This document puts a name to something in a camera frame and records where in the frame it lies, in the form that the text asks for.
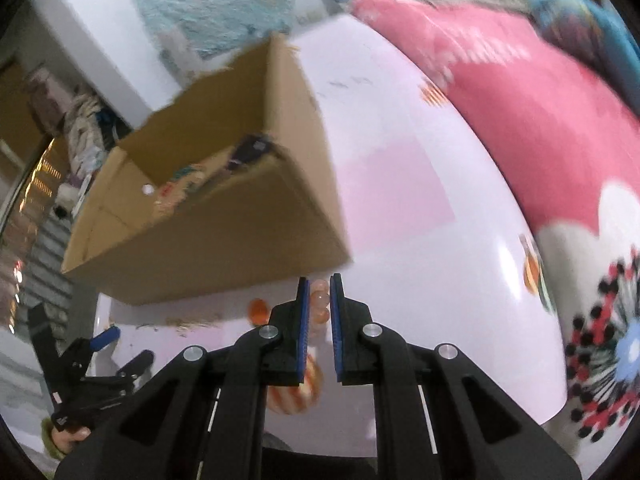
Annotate white wooden board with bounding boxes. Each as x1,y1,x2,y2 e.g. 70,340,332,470
159,27,202,83

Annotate pile of clothes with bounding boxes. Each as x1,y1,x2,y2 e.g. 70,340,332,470
62,85,137,181

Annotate multicoloured bead bracelet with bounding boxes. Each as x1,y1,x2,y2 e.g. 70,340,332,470
152,157,236,216

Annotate person's left hand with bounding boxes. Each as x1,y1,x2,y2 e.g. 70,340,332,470
56,425,92,457

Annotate brown cardboard box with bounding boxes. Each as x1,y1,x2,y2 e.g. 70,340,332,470
61,32,353,306

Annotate pink strap digital watch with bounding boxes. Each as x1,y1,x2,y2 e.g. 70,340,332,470
220,132,279,175

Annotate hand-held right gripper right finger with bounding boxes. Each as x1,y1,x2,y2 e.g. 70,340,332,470
330,273,583,480

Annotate pink floral blanket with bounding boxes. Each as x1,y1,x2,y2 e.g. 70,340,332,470
350,0,640,461

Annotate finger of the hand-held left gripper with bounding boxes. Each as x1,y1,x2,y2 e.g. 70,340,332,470
114,350,155,387
82,326,122,361

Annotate blue patterned blanket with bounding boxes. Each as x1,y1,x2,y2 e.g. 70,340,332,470
530,0,640,126

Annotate teal floral hanging cloth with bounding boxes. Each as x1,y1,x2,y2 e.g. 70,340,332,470
127,0,311,61

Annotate warm string lights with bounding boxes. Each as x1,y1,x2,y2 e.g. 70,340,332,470
25,147,65,223

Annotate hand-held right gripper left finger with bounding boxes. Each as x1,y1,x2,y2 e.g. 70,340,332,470
52,276,313,480

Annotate orange bead bracelet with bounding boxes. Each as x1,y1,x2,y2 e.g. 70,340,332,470
309,282,332,329

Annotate person's left forearm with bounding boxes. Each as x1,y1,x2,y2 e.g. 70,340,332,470
40,417,65,462

